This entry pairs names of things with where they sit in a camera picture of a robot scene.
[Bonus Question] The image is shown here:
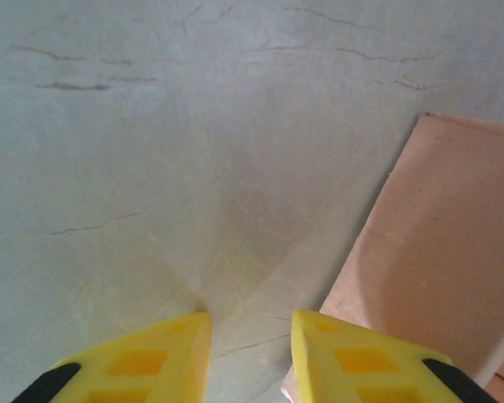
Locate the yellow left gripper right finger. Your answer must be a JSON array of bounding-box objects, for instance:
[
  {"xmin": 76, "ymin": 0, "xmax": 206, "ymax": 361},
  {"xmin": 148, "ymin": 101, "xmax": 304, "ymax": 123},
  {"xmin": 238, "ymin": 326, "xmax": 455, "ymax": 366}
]
[{"xmin": 290, "ymin": 309, "xmax": 499, "ymax": 403}]

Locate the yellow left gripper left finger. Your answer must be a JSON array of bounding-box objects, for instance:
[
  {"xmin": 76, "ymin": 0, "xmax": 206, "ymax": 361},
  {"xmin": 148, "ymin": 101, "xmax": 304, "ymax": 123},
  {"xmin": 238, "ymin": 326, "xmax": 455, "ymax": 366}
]
[{"xmin": 10, "ymin": 311, "xmax": 213, "ymax": 403}]

